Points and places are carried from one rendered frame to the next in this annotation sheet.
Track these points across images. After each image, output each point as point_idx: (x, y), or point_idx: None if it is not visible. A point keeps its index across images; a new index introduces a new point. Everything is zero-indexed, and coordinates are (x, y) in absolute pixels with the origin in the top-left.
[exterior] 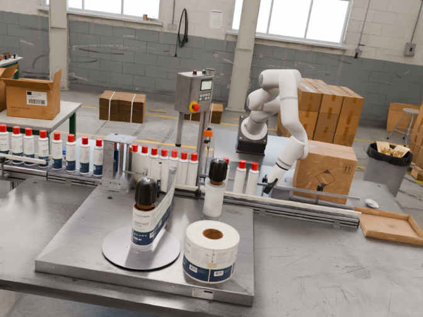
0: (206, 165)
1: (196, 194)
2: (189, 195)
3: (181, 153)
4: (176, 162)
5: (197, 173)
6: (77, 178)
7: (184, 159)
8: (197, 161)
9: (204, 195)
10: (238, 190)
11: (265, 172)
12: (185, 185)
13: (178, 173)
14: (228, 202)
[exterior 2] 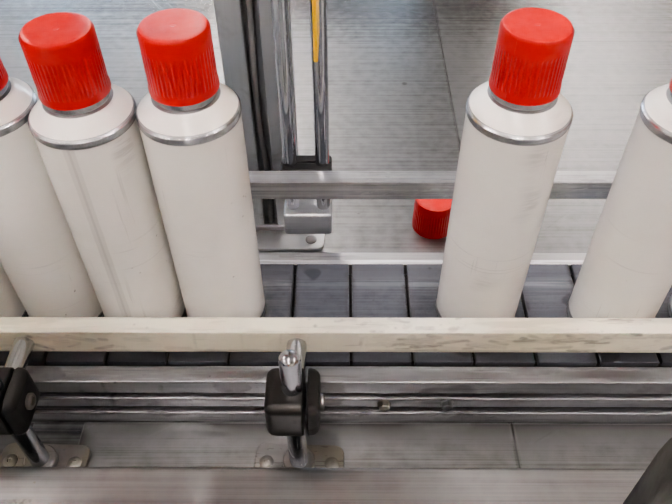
0: (324, 87)
1: (276, 427)
2: (223, 390)
3: (21, 46)
4: (15, 148)
5: (261, 176)
6: None
7: (75, 110)
8: (224, 101)
9: (353, 371)
10: (649, 295)
11: (627, 0)
12: (170, 326)
13: (75, 235)
14: (554, 393)
